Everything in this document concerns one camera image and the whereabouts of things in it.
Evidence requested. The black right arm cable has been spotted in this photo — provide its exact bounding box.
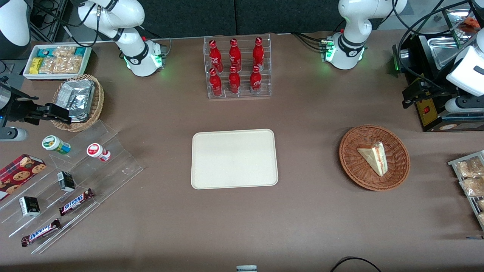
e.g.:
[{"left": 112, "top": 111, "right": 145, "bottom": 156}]
[{"left": 32, "top": 0, "right": 102, "bottom": 40}]

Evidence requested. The silver foil pack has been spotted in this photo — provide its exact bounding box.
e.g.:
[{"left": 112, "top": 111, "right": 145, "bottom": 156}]
[{"left": 57, "top": 79, "right": 95, "bottom": 123}]

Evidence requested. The beige plastic tray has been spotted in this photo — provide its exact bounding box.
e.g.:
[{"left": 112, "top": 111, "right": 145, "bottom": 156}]
[{"left": 191, "top": 129, "right": 279, "bottom": 190}]

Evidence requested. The steel warmer pan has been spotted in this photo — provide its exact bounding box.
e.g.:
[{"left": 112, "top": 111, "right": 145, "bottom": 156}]
[{"left": 427, "top": 36, "right": 467, "bottom": 69}]

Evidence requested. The red lid snack cup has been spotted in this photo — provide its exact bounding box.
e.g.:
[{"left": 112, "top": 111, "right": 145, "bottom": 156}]
[{"left": 86, "top": 143, "right": 111, "bottom": 162}]

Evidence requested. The black food warmer cabinet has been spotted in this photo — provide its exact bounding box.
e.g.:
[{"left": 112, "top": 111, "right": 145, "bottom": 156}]
[{"left": 391, "top": 8, "right": 484, "bottom": 133}]

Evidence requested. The white rectangular snack bin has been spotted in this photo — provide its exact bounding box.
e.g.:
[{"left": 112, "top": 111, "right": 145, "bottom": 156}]
[{"left": 23, "top": 43, "right": 92, "bottom": 80}]

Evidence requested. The black looped cable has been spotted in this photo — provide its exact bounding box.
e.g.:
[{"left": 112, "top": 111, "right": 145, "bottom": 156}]
[{"left": 330, "top": 257, "right": 382, "bottom": 272}]

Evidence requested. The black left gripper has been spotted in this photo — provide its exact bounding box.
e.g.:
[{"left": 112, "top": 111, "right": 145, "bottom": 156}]
[{"left": 402, "top": 77, "right": 448, "bottom": 110}]

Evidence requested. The red cola bottle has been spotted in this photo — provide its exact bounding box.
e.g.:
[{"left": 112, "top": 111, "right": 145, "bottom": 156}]
[
  {"left": 229, "top": 38, "right": 242, "bottom": 71},
  {"left": 228, "top": 66, "right": 241, "bottom": 95},
  {"left": 209, "top": 40, "right": 223, "bottom": 72},
  {"left": 250, "top": 65, "right": 262, "bottom": 94},
  {"left": 253, "top": 37, "right": 264, "bottom": 70},
  {"left": 209, "top": 68, "right": 223, "bottom": 97}
]

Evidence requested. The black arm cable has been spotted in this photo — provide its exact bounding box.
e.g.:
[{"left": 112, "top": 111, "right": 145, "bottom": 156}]
[
  {"left": 392, "top": 0, "right": 477, "bottom": 93},
  {"left": 32, "top": 0, "right": 102, "bottom": 40}
]

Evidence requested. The small black carton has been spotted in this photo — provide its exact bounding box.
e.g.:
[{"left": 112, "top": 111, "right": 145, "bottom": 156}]
[
  {"left": 57, "top": 171, "right": 76, "bottom": 192},
  {"left": 19, "top": 196, "right": 40, "bottom": 217}
]

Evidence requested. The brown round wicker basket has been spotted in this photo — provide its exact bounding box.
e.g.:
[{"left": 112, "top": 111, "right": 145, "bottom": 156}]
[{"left": 339, "top": 125, "right": 411, "bottom": 192}]

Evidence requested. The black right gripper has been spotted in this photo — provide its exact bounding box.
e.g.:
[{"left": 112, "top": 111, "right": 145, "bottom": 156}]
[{"left": 0, "top": 89, "right": 73, "bottom": 125}]

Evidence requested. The red plaid cookie box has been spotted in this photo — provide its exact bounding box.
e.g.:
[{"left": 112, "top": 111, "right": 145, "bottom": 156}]
[{"left": 0, "top": 154, "right": 47, "bottom": 202}]

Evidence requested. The orange fried food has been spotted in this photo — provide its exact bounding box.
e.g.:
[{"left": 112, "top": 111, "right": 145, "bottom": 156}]
[{"left": 462, "top": 16, "right": 483, "bottom": 30}]

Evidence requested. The green lid snack cup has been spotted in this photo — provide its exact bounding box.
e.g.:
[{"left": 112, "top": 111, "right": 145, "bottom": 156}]
[{"left": 42, "top": 135, "right": 71, "bottom": 155}]

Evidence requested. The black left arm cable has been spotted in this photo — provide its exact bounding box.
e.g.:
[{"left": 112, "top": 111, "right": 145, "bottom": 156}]
[{"left": 392, "top": 0, "right": 477, "bottom": 93}]

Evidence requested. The clear acrylic bottle rack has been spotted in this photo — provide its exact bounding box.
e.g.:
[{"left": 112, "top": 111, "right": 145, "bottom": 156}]
[{"left": 203, "top": 34, "right": 272, "bottom": 99}]

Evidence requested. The black base cable bundle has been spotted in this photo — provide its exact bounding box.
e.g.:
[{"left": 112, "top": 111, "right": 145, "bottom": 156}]
[{"left": 291, "top": 32, "right": 328, "bottom": 52}]

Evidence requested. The light tan wicker basket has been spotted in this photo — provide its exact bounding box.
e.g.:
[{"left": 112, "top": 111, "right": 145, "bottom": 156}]
[{"left": 51, "top": 74, "right": 104, "bottom": 132}]

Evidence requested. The clear peanut bag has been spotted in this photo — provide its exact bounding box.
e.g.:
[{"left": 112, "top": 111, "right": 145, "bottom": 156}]
[
  {"left": 55, "top": 56, "right": 83, "bottom": 74},
  {"left": 53, "top": 46, "right": 76, "bottom": 58},
  {"left": 39, "top": 57, "right": 57, "bottom": 74}
]

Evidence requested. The triangle sandwich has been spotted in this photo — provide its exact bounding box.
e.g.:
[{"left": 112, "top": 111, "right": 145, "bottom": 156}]
[{"left": 357, "top": 142, "right": 389, "bottom": 177}]

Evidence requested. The Snickers chocolate bar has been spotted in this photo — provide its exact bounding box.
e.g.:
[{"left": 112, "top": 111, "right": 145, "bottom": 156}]
[
  {"left": 59, "top": 188, "right": 95, "bottom": 216},
  {"left": 21, "top": 218, "right": 62, "bottom": 247}
]

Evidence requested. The clear acrylic stepped stand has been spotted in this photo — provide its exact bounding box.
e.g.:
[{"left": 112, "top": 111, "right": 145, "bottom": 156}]
[{"left": 0, "top": 120, "right": 144, "bottom": 254}]

